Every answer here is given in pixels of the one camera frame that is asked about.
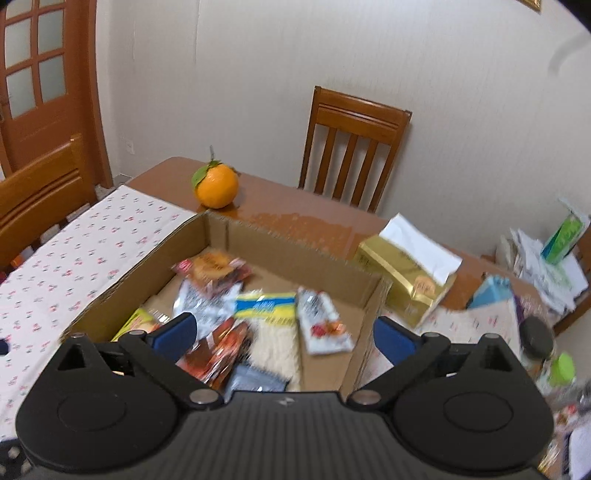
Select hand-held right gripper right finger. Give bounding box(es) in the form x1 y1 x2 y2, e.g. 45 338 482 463
348 316 528 410

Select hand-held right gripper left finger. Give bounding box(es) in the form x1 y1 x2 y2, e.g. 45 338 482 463
46 312 221 411

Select yellow green snack packet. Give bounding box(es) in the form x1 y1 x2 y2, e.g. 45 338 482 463
111 308 172 342

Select red brown snack packet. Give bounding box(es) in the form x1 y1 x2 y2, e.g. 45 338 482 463
178 318 253 393

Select white snack packet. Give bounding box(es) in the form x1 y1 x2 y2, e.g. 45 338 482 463
295 287 355 356

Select clear biscuit packet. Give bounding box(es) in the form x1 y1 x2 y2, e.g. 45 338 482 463
172 250 253 297

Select dark grey snack packet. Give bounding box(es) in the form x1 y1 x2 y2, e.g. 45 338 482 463
228 364 288 393

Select yellow blue fish snack packet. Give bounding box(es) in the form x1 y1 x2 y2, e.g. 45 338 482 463
235 291 302 389

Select brown cardboard box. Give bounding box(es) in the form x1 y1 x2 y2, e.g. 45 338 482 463
60 210 393 393

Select gold tissue box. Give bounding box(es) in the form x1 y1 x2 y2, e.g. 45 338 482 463
355 213 463 329

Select light blue carton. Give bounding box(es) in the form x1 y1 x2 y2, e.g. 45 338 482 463
466 274 513 310

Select black lid jar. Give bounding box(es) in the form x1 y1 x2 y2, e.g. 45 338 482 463
517 316 557 379

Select orange fruit with leaf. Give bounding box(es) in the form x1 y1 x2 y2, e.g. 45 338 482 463
191 147 240 209

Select pile of white papers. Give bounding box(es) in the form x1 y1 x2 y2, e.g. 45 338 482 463
496 228 591 319

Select green lid bottle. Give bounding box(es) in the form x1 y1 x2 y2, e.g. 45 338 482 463
542 353 578 398

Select green white carton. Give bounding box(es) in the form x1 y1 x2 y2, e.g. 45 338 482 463
540 198 591 266

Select wooden slat-back chair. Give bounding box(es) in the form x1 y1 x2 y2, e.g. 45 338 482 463
298 86 413 214

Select wooden glass pane door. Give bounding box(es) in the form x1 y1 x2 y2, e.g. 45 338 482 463
0 0 114 188

